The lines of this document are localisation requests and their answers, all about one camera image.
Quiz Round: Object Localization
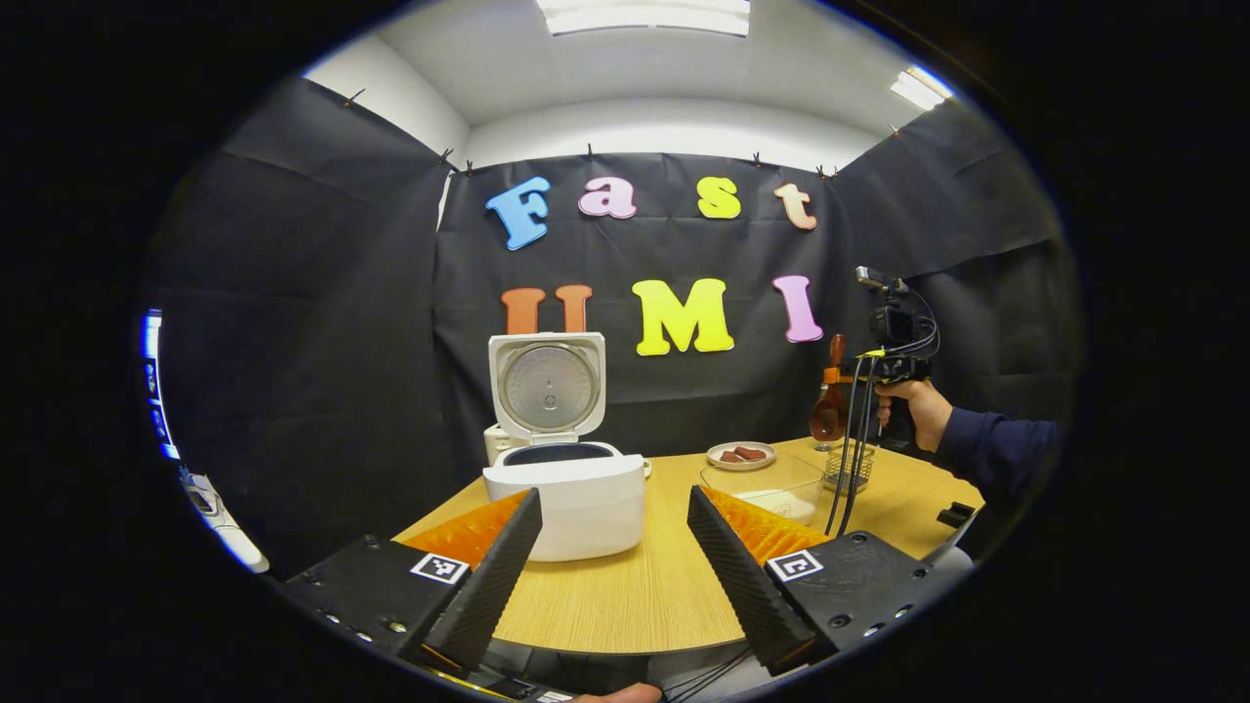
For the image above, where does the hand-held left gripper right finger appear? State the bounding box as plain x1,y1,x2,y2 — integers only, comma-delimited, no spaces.
687,485,963,677

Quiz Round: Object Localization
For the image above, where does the wire mesh chopstick holder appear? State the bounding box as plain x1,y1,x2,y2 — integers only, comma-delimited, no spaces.
823,439,877,492

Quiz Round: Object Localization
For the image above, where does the small white round plate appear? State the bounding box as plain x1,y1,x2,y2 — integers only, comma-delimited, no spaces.
706,441,778,472

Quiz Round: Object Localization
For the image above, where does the white rice cooker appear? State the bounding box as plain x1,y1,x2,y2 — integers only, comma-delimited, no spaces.
482,332,647,562

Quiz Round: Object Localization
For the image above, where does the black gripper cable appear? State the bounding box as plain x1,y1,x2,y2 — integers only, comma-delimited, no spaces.
825,351,885,538

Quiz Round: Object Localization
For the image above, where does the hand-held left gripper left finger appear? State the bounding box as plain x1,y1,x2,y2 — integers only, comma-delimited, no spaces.
278,488,544,675

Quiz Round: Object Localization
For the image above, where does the clear plastic rice container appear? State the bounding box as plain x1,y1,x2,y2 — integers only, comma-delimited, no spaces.
699,454,826,528

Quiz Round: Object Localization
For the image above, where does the white device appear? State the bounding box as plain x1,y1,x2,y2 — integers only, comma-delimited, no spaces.
179,469,270,574

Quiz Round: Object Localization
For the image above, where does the long ceiling light panel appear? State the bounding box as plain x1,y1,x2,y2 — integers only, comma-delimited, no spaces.
535,0,751,38

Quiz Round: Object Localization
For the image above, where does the brown wooden spoon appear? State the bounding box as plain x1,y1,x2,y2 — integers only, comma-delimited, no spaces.
810,334,851,445

